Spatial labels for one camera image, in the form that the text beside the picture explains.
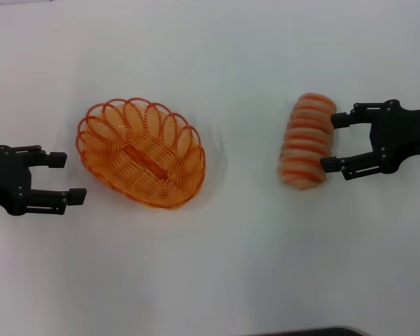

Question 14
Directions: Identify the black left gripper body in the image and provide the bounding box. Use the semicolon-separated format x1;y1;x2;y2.
0;145;34;216

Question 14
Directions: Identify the orange striped bread loaf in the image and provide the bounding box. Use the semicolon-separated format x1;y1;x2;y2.
276;92;338;192

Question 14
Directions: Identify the orange wire oval basket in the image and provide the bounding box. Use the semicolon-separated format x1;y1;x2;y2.
76;96;207;211

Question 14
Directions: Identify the dark rounded robot base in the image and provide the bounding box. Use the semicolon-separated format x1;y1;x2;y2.
255;325;367;336

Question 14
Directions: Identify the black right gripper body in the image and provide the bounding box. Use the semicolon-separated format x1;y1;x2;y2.
369;104;420;174

